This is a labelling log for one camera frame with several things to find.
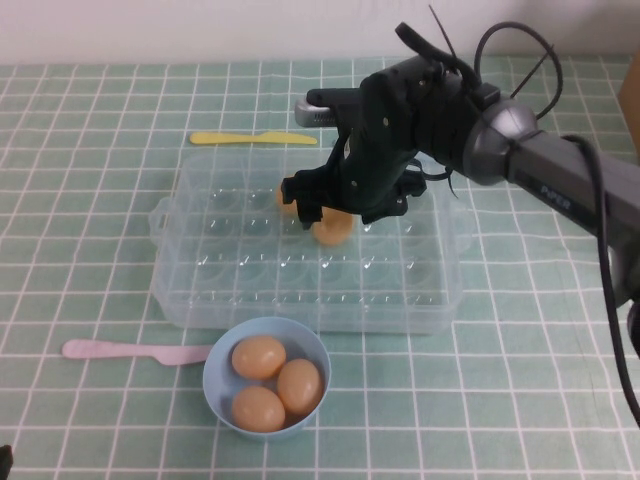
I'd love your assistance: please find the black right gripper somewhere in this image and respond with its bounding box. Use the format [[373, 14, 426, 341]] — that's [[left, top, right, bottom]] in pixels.
[[282, 62, 436, 230]]

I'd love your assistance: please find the tan egg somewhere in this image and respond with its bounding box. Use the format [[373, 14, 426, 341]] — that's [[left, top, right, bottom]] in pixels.
[[230, 385, 287, 433], [276, 358, 323, 416], [310, 207, 356, 247], [274, 187, 301, 216], [230, 335, 288, 380]]

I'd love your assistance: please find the clear plastic egg box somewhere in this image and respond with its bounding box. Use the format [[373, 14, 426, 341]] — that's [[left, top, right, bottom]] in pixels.
[[148, 152, 474, 337]]

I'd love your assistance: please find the brown box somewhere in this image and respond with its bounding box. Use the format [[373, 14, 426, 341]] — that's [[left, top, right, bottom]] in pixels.
[[617, 62, 640, 159]]

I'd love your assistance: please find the yellow plastic knife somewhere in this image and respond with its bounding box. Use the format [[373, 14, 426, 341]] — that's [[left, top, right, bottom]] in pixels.
[[188, 131, 319, 147]]

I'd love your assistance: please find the black zip tie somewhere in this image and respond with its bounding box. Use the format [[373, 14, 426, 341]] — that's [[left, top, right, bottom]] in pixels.
[[428, 4, 459, 64]]

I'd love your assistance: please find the light blue bowl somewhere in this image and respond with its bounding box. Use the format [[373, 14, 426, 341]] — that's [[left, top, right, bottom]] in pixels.
[[201, 316, 332, 442]]

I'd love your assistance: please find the green checked tablecloth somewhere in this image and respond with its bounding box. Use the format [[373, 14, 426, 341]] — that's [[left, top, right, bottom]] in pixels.
[[0, 55, 640, 480]]

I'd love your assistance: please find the pink plastic knife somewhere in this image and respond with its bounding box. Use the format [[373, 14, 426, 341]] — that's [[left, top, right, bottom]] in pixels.
[[61, 339, 215, 367]]

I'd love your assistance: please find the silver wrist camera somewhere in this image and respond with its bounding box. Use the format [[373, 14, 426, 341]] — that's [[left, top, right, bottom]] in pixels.
[[293, 97, 346, 129]]

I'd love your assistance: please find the thick black cable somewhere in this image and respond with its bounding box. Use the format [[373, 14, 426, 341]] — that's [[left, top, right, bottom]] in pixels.
[[394, 22, 481, 91]]

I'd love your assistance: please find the black looped cable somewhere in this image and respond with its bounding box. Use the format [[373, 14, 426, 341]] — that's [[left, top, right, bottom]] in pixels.
[[472, 20, 565, 121]]

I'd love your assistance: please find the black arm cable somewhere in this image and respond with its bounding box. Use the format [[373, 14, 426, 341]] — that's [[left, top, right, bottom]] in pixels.
[[559, 133, 640, 430]]

